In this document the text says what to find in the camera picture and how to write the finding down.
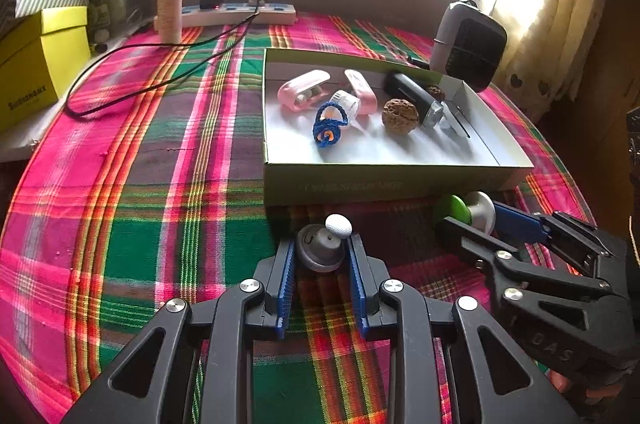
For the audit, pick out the cream patterned curtain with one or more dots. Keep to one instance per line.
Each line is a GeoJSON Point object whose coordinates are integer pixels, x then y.
{"type": "Point", "coordinates": [548, 44]}

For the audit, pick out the small white jar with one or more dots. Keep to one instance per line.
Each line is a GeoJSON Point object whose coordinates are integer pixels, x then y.
{"type": "Point", "coordinates": [343, 101]}

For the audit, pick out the green white cardboard box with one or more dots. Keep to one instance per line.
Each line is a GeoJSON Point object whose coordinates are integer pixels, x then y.
{"type": "Point", "coordinates": [469, 149]}

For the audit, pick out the yellow cardboard box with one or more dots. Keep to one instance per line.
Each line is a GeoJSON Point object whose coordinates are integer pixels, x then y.
{"type": "Point", "coordinates": [40, 57]}

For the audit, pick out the white power strip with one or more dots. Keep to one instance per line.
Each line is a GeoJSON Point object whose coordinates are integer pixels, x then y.
{"type": "Point", "coordinates": [233, 13]}

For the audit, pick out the black rectangular device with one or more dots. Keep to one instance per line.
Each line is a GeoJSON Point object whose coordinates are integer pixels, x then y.
{"type": "Point", "coordinates": [398, 85]}

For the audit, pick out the person's right hand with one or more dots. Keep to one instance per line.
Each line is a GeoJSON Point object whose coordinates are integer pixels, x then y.
{"type": "Point", "coordinates": [591, 395]}

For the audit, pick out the large brown walnut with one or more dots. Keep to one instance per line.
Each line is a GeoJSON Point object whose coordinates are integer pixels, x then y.
{"type": "Point", "coordinates": [399, 116]}

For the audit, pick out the grey knob white button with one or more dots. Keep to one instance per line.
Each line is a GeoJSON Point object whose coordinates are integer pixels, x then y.
{"type": "Point", "coordinates": [320, 247]}

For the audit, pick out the pink oblong case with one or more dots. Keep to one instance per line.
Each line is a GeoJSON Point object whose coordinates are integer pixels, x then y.
{"type": "Point", "coordinates": [305, 90]}

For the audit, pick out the small brown walnut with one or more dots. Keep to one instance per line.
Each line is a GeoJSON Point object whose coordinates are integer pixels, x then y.
{"type": "Point", "coordinates": [436, 92]}

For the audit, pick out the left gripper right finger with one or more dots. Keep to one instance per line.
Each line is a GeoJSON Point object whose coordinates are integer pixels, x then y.
{"type": "Point", "coordinates": [489, 377]}

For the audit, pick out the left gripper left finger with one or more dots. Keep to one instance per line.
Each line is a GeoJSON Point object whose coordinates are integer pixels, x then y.
{"type": "Point", "coordinates": [195, 360]}

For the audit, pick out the green white roller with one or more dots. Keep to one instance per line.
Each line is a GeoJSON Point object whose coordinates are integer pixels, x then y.
{"type": "Point", "coordinates": [475, 209]}

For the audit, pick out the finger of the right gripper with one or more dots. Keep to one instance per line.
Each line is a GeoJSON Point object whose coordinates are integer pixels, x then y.
{"type": "Point", "coordinates": [480, 248]}
{"type": "Point", "coordinates": [535, 228]}

